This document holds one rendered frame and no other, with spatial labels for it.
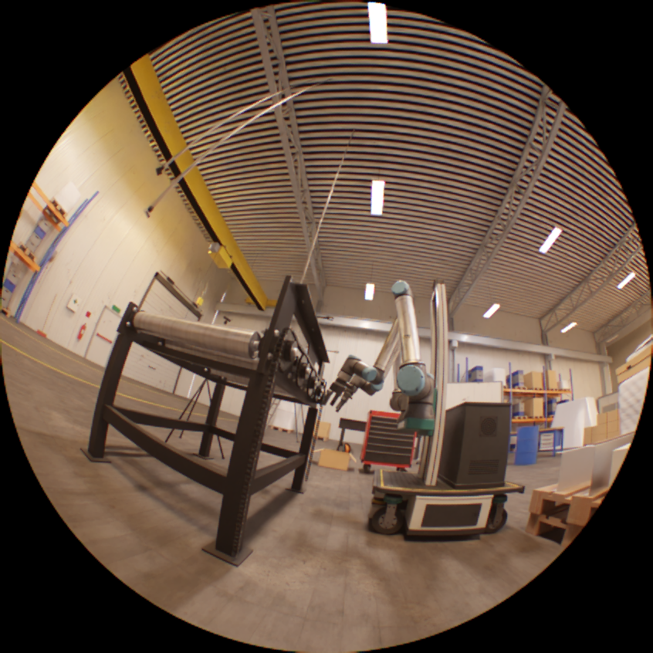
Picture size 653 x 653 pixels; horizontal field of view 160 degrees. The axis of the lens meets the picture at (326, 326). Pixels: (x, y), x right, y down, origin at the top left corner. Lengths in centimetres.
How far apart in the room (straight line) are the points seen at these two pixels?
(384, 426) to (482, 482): 219
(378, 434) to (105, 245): 1034
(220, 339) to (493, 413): 150
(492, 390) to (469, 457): 446
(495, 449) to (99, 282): 1072
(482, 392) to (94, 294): 1236
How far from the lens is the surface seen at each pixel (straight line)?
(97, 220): 1028
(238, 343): 91
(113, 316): 1056
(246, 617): 80
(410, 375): 121
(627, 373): 342
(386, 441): 345
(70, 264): 977
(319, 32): 805
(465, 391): 580
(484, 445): 151
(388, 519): 146
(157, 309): 1186
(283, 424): 959
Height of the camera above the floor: 61
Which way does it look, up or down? 24 degrees up
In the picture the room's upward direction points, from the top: 12 degrees clockwise
